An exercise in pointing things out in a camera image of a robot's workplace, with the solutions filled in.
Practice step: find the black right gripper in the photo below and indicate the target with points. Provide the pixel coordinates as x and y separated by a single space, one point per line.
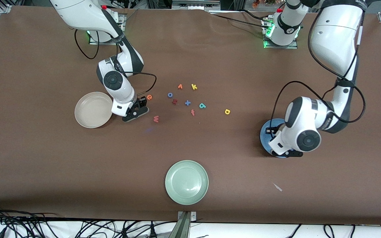
140 104

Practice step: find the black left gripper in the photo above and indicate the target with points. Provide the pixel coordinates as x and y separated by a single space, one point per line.
271 130

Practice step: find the red foam letter w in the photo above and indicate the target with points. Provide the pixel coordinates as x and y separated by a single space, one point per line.
156 119

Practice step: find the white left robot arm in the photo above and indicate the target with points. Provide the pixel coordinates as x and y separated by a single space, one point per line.
334 33

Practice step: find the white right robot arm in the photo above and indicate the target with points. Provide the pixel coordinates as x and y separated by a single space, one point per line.
78 13

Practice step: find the blue plate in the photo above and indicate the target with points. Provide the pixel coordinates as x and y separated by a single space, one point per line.
264 138

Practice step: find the beige plate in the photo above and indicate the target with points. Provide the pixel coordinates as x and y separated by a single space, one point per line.
93 110

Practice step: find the small grey paper scrap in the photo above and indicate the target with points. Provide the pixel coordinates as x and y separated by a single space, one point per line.
277 187

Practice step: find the green plate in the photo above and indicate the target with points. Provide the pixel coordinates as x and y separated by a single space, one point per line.
186 182

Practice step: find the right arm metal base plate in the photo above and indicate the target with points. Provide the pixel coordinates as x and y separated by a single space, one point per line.
94 42

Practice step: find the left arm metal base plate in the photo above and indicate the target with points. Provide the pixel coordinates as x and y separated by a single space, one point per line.
281 47

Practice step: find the metal frame behind table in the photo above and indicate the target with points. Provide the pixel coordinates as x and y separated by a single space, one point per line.
195 5

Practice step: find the metal table edge bracket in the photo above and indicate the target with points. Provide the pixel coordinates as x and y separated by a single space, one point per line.
184 224

